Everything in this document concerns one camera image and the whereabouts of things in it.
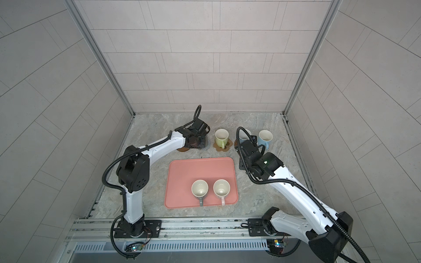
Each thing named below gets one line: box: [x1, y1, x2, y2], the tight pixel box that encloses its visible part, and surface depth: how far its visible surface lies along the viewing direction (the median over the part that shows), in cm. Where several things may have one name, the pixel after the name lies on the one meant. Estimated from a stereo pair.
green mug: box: [214, 128, 230, 150], surface depth 95 cm
